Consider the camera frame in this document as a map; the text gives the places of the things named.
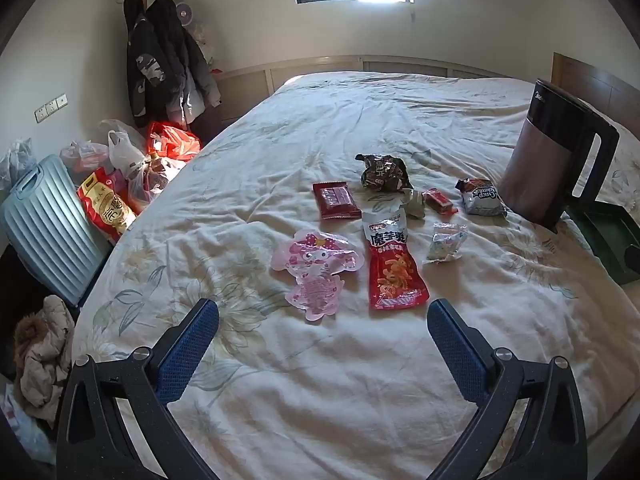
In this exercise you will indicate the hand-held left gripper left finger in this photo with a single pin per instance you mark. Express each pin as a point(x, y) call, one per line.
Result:
point(192, 345)

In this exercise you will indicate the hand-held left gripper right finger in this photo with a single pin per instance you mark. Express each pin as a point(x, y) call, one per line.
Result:
point(452, 345)

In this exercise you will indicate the tall red snack packet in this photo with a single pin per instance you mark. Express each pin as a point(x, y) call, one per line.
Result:
point(395, 270)

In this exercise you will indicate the clear candy packet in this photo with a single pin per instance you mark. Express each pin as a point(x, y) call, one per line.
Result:
point(445, 242)

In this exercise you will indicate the pink cartoon character packet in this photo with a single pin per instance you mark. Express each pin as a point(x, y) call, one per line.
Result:
point(315, 270)

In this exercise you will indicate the small green snack packet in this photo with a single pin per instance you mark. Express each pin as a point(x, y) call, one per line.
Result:
point(414, 205)

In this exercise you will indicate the small red candy bar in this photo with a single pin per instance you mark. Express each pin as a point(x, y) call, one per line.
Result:
point(437, 200)

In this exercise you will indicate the silver blue-print snack packet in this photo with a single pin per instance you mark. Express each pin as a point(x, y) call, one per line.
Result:
point(482, 197)

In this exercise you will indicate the dark red snack packet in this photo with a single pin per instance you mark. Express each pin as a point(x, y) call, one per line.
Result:
point(337, 200)

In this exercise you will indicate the green tray box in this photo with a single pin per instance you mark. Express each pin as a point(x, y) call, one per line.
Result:
point(605, 240)

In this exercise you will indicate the brown snack packet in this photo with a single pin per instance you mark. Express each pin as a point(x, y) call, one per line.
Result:
point(382, 172)

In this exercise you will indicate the pink fur-trimmed coat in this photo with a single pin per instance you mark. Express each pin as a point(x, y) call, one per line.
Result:
point(42, 355)

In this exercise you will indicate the yellow and red rice bag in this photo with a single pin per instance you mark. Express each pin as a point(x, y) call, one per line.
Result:
point(105, 205)

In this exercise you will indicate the blue and white plastic bag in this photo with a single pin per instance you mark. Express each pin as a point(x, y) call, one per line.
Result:
point(22, 425)

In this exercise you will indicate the light blue suitcase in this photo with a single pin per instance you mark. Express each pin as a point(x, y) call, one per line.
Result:
point(45, 220)

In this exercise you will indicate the brown and black electric kettle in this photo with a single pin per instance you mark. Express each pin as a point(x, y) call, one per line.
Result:
point(540, 170)

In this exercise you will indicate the clear plastic bag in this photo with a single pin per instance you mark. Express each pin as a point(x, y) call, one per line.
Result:
point(85, 155)
point(17, 162)

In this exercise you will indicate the bed with floral sheet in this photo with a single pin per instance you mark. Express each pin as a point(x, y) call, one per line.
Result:
point(300, 125)

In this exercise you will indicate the dark grey hanging jacket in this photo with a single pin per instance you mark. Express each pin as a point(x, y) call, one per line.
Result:
point(185, 65)

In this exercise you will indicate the wooden headboard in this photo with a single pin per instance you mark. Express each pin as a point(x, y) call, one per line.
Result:
point(595, 77)

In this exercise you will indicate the small purple fan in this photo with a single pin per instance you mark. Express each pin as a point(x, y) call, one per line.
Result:
point(186, 14)

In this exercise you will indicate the wall socket strip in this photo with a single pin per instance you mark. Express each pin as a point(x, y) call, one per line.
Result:
point(50, 107)

